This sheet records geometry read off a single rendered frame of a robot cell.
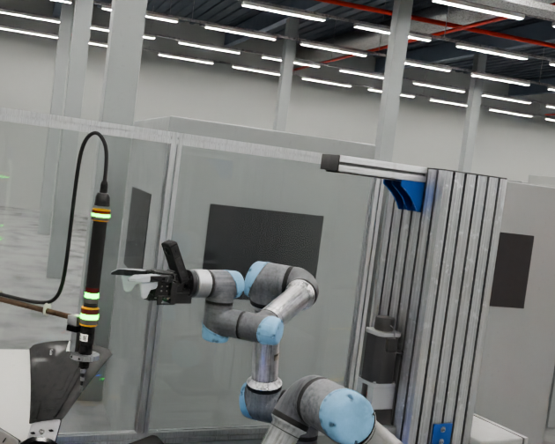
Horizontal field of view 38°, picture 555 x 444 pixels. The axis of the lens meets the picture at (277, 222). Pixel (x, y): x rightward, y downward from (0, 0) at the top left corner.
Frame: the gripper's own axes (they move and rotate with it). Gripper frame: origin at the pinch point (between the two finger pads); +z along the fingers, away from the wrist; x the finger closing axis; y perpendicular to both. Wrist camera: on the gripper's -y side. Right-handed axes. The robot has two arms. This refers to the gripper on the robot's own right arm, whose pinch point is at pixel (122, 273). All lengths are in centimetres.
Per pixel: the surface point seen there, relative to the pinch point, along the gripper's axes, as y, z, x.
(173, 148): -33, -46, 61
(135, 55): -104, -193, 386
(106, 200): -17.9, 7.7, -1.9
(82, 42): -179, -386, 932
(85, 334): 14.7, 8.8, -1.5
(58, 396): 33.4, 9.0, 9.5
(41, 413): 37.7, 12.5, 10.4
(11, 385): 38, 11, 37
